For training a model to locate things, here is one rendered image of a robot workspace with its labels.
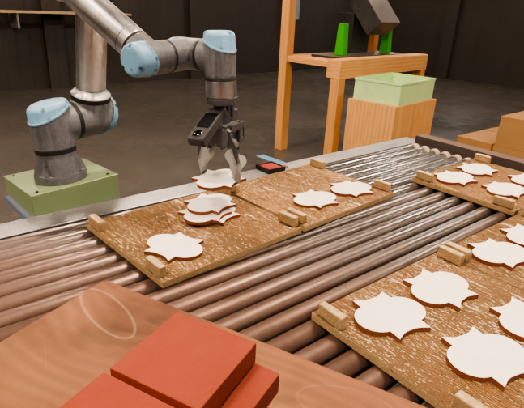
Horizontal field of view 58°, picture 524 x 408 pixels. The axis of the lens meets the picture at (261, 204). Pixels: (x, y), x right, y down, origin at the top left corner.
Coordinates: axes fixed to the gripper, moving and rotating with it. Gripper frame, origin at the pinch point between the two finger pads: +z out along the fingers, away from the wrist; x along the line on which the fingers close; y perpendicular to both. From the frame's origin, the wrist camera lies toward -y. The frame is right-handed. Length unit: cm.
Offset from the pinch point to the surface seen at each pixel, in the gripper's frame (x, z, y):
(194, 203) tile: 6.2, 7.5, -2.4
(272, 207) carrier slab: -9.0, 11.1, 12.8
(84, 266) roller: 11.7, 11.5, -35.0
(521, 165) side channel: -68, 14, 102
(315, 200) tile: -17.7, 10.6, 22.6
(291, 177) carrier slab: -2.6, 11.4, 38.7
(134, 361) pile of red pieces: -46, -20, -77
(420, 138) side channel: -28, 14, 119
